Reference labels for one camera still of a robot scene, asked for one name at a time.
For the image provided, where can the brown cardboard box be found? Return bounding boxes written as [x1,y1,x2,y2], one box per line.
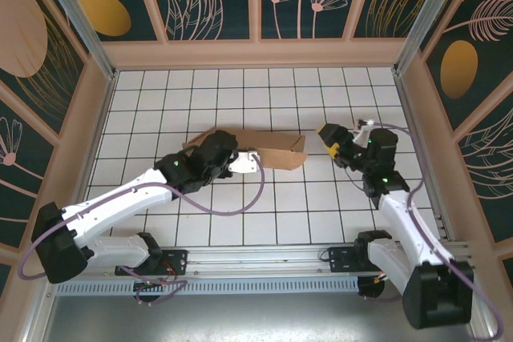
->
[182,125,309,172]

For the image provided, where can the grey metal sheet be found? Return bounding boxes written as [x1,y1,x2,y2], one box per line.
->
[23,272,496,342]

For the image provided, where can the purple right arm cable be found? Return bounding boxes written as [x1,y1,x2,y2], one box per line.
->
[360,123,505,341]

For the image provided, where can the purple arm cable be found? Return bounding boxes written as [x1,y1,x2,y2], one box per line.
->
[18,156,266,307]
[360,123,505,341]

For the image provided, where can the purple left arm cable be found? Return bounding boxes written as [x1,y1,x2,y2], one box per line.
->
[18,156,266,307]

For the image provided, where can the aluminium table edge rail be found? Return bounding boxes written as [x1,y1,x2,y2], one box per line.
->
[59,71,118,247]
[392,69,456,243]

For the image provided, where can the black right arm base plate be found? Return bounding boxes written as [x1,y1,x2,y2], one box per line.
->
[327,246,362,275]

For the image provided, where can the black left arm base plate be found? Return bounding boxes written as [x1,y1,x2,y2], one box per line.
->
[115,248,189,277]

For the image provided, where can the aluminium mounting rail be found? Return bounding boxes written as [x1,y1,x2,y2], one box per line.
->
[39,241,476,279]

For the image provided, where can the slotted grey cable duct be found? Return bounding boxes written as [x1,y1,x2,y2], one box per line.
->
[54,277,360,296]

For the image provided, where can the aluminium corner post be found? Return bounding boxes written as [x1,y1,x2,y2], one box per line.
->
[394,0,479,75]
[34,0,118,81]

